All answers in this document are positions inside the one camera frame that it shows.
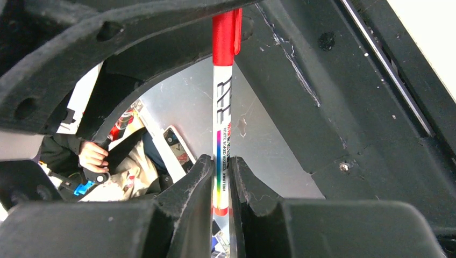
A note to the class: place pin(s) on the red marker cap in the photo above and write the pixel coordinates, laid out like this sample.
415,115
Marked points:
226,37

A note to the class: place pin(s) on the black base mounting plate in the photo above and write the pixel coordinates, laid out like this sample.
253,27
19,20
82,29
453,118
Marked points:
342,130

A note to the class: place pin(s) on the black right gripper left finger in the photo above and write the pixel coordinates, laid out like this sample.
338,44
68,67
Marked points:
175,223

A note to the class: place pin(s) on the red capped whiteboard marker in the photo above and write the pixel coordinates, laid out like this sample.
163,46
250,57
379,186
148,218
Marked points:
221,136

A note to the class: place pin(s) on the operator hand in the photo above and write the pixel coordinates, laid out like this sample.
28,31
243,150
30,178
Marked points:
92,157

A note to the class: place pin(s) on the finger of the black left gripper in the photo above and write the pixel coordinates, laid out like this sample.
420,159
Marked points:
47,46

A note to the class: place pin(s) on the teleoperation leader handle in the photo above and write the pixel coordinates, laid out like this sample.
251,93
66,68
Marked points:
60,155

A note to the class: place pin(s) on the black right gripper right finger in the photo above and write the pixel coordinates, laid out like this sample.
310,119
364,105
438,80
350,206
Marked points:
264,224

